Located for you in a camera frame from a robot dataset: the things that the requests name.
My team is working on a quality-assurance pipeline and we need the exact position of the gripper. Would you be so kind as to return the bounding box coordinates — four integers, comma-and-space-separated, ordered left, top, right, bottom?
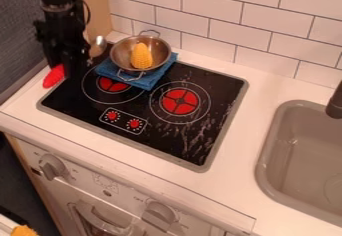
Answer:
33, 19, 93, 82

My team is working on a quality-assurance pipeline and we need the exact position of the red spoon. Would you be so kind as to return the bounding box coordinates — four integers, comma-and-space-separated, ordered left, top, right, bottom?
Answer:
41, 34, 109, 90

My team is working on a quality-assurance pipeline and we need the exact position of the toy stove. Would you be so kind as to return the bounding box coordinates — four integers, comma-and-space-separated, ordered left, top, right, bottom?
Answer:
36, 42, 250, 174

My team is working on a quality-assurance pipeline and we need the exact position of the silver pot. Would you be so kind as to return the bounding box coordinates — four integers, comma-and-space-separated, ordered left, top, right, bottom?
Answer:
108, 29, 174, 82

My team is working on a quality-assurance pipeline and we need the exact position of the yellow toy corn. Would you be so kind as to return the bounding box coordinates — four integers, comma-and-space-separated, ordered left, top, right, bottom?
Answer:
128, 42, 155, 70

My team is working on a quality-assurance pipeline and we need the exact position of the blue cloth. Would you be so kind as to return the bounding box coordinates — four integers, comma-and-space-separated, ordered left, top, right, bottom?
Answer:
93, 51, 180, 92

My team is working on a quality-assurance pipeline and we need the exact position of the yellow toy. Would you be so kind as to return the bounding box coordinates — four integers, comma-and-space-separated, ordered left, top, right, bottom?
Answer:
9, 224, 41, 236

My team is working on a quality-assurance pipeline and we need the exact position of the toy sink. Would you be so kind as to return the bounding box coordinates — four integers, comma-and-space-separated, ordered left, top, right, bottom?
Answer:
253, 99, 342, 228

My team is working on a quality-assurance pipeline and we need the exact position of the tap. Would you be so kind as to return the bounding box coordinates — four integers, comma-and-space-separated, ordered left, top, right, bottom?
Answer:
323, 79, 342, 120

